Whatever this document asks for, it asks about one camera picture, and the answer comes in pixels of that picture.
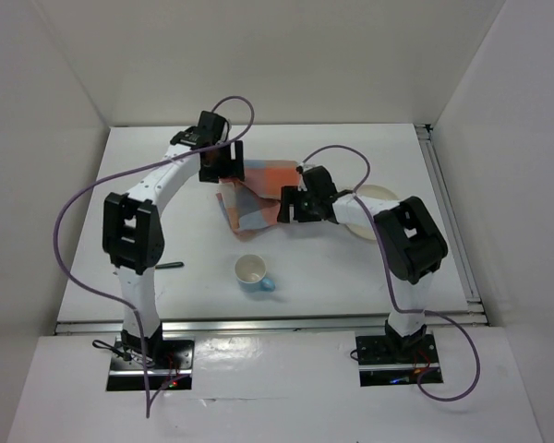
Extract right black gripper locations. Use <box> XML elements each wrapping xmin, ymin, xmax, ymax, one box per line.
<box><xmin>277</xmin><ymin>186</ymin><xmax>320</xmax><ymax>223</ymax></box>

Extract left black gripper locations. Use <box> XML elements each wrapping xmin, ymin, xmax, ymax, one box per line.
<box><xmin>198</xmin><ymin>140</ymin><xmax>244</xmax><ymax>184</ymax></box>

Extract orange blue checkered cloth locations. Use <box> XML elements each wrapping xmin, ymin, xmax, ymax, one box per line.
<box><xmin>216</xmin><ymin>160</ymin><xmax>300</xmax><ymax>238</ymax></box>

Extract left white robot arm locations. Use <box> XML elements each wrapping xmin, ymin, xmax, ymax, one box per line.
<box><xmin>102</xmin><ymin>111</ymin><xmax>244</xmax><ymax>368</ymax></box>

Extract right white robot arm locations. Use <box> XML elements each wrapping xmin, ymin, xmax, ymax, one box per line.
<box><xmin>277</xmin><ymin>166</ymin><xmax>449</xmax><ymax>362</ymax></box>

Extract light blue mug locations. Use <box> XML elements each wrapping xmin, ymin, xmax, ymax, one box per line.
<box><xmin>235</xmin><ymin>254</ymin><xmax>276</xmax><ymax>293</ymax></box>

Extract cream ceramic plate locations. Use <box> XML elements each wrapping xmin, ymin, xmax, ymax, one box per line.
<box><xmin>341</xmin><ymin>183</ymin><xmax>402</xmax><ymax>243</ymax></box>

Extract gold knife green handle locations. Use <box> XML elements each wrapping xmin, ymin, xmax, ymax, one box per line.
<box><xmin>155</xmin><ymin>261</ymin><xmax>185</xmax><ymax>269</ymax></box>

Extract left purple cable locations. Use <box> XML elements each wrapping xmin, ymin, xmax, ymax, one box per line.
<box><xmin>54</xmin><ymin>95</ymin><xmax>256</xmax><ymax>419</ymax></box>

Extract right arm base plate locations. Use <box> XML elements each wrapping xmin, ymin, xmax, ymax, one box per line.
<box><xmin>349</xmin><ymin>333</ymin><xmax>443</xmax><ymax>387</ymax></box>

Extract aluminium front rail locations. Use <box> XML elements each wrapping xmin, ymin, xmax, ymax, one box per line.
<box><xmin>54</xmin><ymin>311</ymin><xmax>490</xmax><ymax>336</ymax></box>

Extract aluminium rail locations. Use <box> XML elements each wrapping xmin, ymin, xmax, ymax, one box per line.
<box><xmin>414</xmin><ymin>124</ymin><xmax>487</xmax><ymax>317</ymax></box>
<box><xmin>54</xmin><ymin>311</ymin><xmax>490</xmax><ymax>336</ymax></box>

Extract aluminium right side rail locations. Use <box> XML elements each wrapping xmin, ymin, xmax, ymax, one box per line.
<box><xmin>414</xmin><ymin>124</ymin><xmax>487</xmax><ymax>317</ymax></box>

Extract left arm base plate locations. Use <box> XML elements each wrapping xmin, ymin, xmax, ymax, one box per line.
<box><xmin>92</xmin><ymin>336</ymin><xmax>195</xmax><ymax>392</ymax></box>

